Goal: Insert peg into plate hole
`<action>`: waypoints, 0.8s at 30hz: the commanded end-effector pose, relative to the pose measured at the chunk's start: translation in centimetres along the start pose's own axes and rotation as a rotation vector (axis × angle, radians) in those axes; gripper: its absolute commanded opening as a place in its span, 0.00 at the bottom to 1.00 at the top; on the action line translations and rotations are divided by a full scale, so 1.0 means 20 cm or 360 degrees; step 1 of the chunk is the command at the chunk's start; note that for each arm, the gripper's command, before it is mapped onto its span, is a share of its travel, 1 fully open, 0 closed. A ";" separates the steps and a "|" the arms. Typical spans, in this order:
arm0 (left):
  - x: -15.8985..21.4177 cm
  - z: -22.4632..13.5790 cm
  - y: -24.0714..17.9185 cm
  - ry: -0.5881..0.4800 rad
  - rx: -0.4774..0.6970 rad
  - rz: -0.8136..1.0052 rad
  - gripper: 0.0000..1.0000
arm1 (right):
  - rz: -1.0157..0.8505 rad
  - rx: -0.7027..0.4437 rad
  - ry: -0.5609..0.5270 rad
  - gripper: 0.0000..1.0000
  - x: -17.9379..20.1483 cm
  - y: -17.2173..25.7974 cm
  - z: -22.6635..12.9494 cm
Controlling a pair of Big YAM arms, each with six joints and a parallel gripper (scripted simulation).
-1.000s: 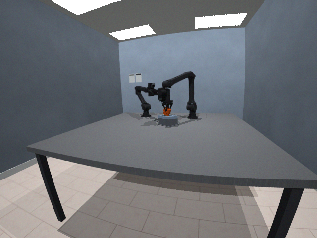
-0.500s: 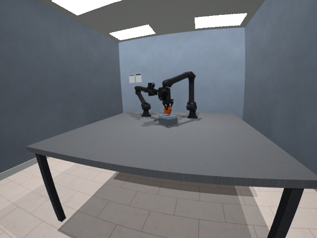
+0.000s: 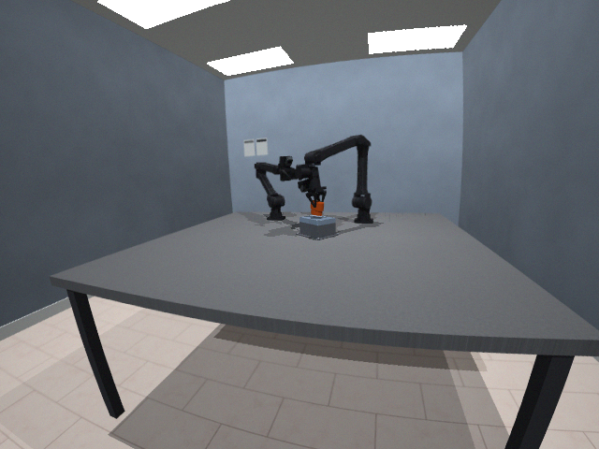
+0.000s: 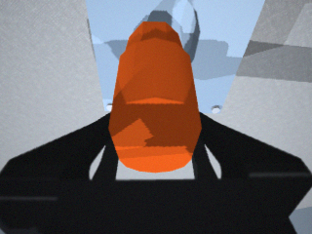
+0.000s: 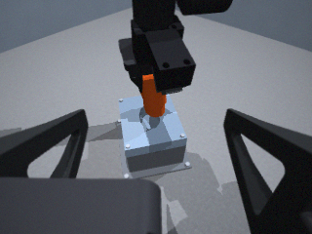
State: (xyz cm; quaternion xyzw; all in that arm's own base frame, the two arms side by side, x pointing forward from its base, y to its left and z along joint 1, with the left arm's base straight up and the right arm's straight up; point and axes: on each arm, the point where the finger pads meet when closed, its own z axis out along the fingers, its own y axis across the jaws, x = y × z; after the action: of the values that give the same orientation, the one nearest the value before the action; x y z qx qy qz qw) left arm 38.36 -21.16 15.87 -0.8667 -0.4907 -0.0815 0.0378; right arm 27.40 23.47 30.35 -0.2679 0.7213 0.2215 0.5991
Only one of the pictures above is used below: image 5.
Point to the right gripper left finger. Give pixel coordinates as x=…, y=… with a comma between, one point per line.
x=19, y=149

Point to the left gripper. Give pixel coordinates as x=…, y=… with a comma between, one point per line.
x=130, y=64

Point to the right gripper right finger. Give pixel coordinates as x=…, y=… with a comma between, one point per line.
x=270, y=212

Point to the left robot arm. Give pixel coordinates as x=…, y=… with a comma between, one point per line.
x=166, y=48

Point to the orange peg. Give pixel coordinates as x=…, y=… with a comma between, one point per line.
x=154, y=103

